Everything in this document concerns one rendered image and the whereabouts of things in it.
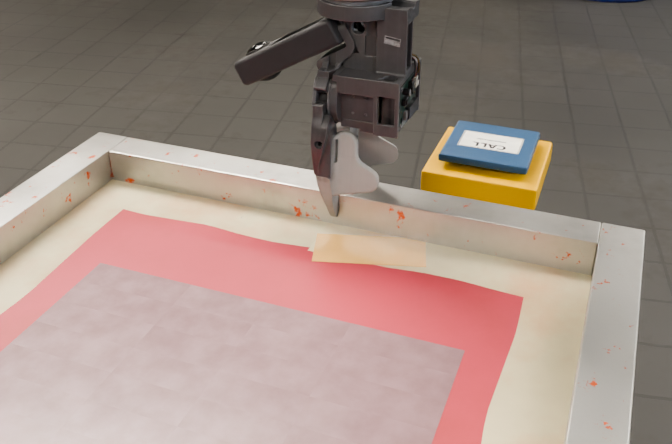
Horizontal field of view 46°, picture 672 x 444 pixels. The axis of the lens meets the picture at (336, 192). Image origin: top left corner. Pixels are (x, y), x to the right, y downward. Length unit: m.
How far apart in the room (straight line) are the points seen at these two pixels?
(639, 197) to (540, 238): 2.22
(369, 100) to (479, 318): 0.21
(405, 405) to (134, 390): 0.20
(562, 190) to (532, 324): 2.24
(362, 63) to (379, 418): 0.31
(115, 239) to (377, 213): 0.25
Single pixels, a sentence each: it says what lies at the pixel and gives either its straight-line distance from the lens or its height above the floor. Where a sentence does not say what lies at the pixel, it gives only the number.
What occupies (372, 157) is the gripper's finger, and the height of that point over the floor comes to 1.01.
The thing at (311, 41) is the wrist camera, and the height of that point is 1.14.
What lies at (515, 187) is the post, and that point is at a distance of 0.88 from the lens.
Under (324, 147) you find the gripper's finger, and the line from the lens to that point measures 0.72.
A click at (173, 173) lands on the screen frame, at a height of 0.98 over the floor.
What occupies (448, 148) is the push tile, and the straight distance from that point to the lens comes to 0.91.
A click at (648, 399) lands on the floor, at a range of 2.10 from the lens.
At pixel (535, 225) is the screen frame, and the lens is 0.74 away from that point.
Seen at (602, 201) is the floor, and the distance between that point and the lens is 2.88.
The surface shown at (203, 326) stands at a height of 0.96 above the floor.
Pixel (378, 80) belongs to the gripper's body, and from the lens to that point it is 0.69.
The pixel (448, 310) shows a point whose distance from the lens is 0.68.
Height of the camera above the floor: 1.37
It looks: 29 degrees down
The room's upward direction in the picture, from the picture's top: straight up
